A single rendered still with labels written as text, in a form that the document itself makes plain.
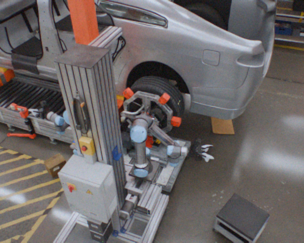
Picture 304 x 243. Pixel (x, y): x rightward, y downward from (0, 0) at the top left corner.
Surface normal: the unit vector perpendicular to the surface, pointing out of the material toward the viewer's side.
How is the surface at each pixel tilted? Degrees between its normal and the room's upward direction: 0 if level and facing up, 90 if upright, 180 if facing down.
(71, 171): 0
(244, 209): 0
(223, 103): 90
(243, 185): 0
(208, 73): 90
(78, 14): 90
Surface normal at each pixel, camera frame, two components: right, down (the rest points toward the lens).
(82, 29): -0.37, 0.62
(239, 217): -0.01, -0.76
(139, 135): -0.12, 0.55
